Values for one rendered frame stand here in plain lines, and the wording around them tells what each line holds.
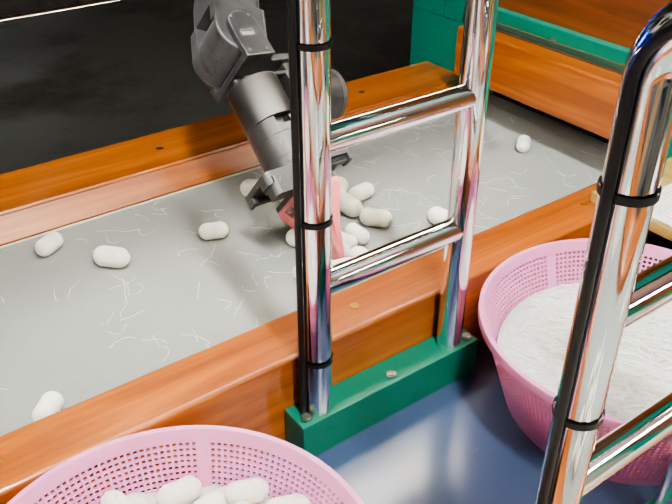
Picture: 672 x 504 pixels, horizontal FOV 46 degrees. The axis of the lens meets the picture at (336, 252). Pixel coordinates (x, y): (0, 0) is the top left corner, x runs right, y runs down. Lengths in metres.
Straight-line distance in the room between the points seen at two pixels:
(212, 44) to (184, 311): 0.28
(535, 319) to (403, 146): 0.37
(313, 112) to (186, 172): 0.47
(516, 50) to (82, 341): 0.64
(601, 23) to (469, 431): 0.56
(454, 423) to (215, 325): 0.23
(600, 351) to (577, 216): 0.49
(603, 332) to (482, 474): 0.33
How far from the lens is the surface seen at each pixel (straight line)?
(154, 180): 0.96
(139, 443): 0.61
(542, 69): 1.05
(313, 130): 0.53
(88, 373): 0.71
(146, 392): 0.64
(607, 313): 0.38
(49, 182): 0.97
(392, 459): 0.70
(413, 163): 1.01
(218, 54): 0.84
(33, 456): 0.62
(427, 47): 1.29
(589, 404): 0.42
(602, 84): 0.99
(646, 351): 0.77
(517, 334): 0.76
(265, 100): 0.81
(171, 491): 0.60
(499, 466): 0.71
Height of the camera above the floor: 1.19
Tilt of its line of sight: 33 degrees down
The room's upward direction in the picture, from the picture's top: straight up
